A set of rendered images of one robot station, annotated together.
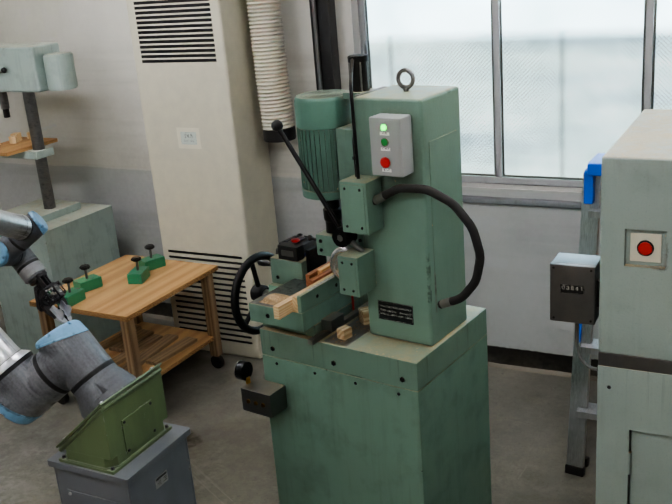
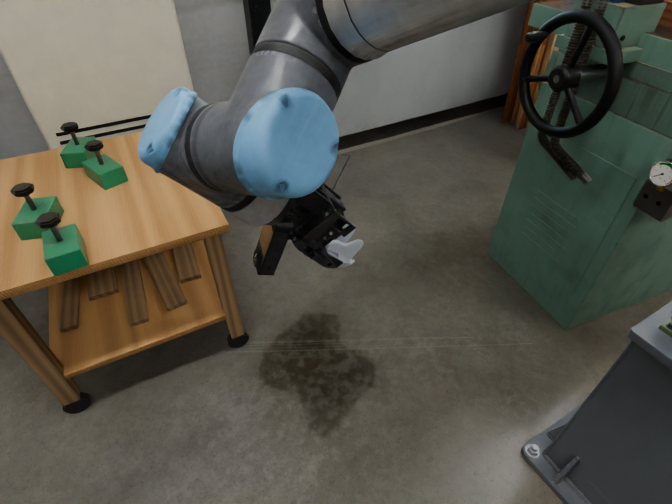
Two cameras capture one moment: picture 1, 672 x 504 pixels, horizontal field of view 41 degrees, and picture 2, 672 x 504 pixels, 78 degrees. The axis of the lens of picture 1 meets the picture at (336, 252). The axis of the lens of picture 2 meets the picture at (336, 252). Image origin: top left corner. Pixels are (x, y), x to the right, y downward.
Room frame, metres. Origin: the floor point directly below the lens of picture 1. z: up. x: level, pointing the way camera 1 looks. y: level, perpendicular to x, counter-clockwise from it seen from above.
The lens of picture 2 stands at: (2.83, 1.45, 1.16)
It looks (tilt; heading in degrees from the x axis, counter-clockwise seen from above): 41 degrees down; 302
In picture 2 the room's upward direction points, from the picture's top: straight up
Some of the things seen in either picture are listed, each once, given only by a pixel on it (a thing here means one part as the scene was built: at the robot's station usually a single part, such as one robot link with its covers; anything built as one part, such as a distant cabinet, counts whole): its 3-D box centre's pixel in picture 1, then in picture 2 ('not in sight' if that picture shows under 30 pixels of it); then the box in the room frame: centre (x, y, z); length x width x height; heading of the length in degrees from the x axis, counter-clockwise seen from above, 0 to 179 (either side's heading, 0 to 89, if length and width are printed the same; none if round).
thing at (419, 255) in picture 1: (413, 214); not in sight; (2.53, -0.24, 1.16); 0.22 x 0.22 x 0.72; 53
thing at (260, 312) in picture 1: (320, 282); (629, 36); (2.80, 0.06, 0.87); 0.61 x 0.30 x 0.06; 143
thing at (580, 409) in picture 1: (609, 321); not in sight; (2.94, -0.95, 0.58); 0.27 x 0.25 x 1.16; 151
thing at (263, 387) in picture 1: (263, 397); (671, 195); (2.58, 0.27, 0.58); 0.12 x 0.08 x 0.08; 53
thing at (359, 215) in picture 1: (361, 204); not in sight; (2.45, -0.08, 1.23); 0.09 x 0.08 x 0.15; 53
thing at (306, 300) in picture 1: (355, 272); not in sight; (2.71, -0.06, 0.93); 0.60 x 0.02 x 0.06; 143
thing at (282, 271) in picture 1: (299, 266); (612, 20); (2.85, 0.13, 0.92); 0.15 x 0.13 x 0.09; 143
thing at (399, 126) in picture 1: (391, 145); not in sight; (2.40, -0.17, 1.40); 0.10 x 0.06 x 0.16; 53
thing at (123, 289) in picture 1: (132, 324); (120, 247); (3.91, 0.98, 0.32); 0.66 x 0.57 x 0.64; 150
